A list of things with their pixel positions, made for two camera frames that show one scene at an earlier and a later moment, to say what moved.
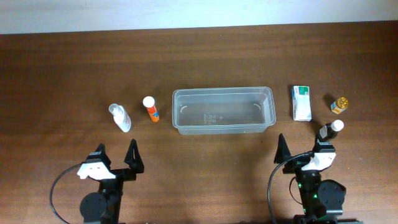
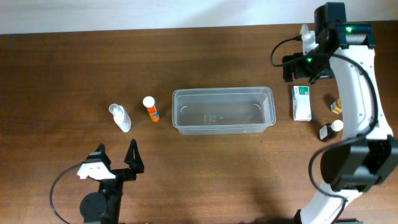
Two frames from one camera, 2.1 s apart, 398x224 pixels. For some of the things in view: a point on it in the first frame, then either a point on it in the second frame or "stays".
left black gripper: [134, 164] stays
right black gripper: [283, 152] -> [299, 70]
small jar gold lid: [340, 105] stays
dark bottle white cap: [330, 130] stays
